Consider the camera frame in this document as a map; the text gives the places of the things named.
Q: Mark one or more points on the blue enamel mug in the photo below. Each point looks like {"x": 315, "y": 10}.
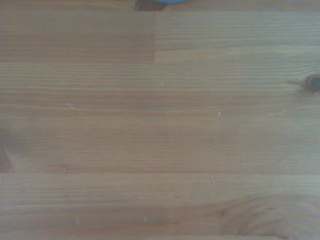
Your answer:
{"x": 170, "y": 1}

